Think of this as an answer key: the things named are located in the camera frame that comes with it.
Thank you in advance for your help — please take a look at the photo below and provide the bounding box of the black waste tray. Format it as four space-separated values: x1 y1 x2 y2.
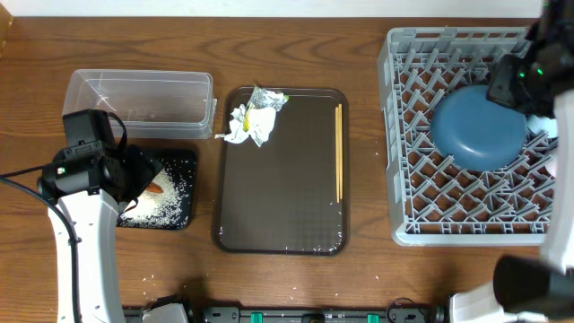
117 149 197 230

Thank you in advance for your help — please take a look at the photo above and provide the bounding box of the light blue cup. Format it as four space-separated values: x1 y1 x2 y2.
526 115 559 139

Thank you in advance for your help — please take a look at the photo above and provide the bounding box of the crumpled white paper napkin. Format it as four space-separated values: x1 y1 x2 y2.
214 104 277 147

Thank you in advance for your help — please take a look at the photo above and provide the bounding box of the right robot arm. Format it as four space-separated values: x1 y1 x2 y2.
430 0 573 323

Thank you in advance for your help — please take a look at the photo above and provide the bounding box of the white pink cup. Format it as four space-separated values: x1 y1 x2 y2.
546 149 559 178

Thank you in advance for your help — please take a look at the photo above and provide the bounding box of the grey dishwasher rack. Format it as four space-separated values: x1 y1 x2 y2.
378 27 557 247

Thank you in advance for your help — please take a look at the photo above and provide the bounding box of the dark brown serving tray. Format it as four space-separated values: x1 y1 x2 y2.
212 88 351 256

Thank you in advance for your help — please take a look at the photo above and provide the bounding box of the clear plastic bin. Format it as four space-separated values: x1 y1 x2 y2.
63 69 217 139

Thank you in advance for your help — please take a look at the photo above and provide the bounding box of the pile of white rice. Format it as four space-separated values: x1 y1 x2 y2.
118 170 182 228

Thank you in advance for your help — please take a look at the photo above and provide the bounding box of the large blue plate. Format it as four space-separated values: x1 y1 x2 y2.
430 85 527 171

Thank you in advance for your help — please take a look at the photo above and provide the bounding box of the orange carrot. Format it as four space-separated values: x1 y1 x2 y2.
146 183 163 194

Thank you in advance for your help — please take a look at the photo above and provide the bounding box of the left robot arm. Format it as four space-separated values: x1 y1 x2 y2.
39 145 162 322

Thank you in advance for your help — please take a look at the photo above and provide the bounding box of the crumpled silver foil wrapper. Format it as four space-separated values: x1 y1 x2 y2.
247 86 290 111

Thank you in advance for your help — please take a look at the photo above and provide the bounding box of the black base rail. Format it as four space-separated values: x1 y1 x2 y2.
124 303 449 323

